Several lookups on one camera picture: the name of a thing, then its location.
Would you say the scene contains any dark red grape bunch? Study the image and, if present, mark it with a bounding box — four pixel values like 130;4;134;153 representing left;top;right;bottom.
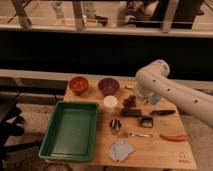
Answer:
123;95;136;108

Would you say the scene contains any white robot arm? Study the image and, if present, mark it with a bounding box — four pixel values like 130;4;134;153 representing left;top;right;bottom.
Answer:
134;59;213;129

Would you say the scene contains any white plastic cup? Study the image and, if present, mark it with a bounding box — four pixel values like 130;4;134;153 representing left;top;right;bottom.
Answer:
103;95;118;113

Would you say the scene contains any metal measuring cup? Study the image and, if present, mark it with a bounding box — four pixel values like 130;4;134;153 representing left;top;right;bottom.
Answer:
109;119;122;135

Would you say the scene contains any yellow banana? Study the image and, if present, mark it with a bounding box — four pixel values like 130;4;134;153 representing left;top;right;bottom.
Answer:
125;85;134;90

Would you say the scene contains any black rectangular block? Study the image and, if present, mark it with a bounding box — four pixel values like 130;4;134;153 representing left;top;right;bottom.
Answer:
121;108;142;117

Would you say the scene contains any small black box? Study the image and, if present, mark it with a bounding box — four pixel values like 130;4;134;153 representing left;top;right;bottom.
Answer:
140;116;153;128

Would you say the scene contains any purple bowl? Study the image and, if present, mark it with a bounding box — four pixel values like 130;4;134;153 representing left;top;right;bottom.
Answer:
98;78;120;96

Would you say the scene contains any light blue folded cloth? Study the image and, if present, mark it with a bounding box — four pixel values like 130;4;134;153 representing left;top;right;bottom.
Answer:
108;140;134;162

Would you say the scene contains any red bowl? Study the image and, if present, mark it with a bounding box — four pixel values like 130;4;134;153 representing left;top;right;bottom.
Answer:
69;76;88;94

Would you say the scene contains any green plastic tray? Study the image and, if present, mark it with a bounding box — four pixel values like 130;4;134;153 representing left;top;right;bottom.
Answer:
39;101;99;162

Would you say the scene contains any black chair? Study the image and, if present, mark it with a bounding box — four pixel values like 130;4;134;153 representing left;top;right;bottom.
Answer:
0;99;41;171

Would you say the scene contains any black handled knife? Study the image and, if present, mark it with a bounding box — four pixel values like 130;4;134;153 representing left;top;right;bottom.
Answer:
150;110;175;116

